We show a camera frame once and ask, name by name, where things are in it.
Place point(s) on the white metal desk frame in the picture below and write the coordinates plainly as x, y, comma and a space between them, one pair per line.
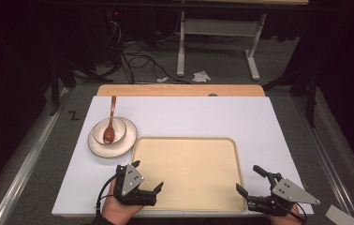
218, 27

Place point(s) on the flat white paper piece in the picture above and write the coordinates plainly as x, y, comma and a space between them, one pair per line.
340, 215

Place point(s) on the white bowl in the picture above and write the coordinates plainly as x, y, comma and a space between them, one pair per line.
119, 128

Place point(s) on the small crumpled white paper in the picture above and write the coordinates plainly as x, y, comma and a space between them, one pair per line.
162, 80

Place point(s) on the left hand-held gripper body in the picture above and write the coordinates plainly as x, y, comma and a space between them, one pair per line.
130, 181

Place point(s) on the large crumpled white paper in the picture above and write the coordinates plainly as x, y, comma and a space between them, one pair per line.
201, 77

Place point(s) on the grey round table grommet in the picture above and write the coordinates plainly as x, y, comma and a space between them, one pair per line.
212, 94

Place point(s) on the dark computer tower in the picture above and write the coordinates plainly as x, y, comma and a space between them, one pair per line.
114, 34

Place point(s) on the white table sheet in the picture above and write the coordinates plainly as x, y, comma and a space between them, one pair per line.
197, 115

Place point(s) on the white plate with dark rim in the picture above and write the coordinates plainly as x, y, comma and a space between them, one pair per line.
115, 150

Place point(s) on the beige plastic tray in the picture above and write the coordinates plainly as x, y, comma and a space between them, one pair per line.
190, 172

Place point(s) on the brown wooden spoon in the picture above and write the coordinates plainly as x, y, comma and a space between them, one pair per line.
109, 135

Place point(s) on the person's left hand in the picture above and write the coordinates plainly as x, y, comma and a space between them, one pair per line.
115, 211

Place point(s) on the silver metal floor rail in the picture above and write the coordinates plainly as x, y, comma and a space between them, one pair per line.
331, 159
25, 168

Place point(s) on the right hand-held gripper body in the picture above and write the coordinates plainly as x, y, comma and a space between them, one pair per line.
286, 191

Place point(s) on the person's right hand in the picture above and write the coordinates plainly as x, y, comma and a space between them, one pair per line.
287, 219

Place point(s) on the black metal stand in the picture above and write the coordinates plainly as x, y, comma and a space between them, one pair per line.
312, 100
54, 90

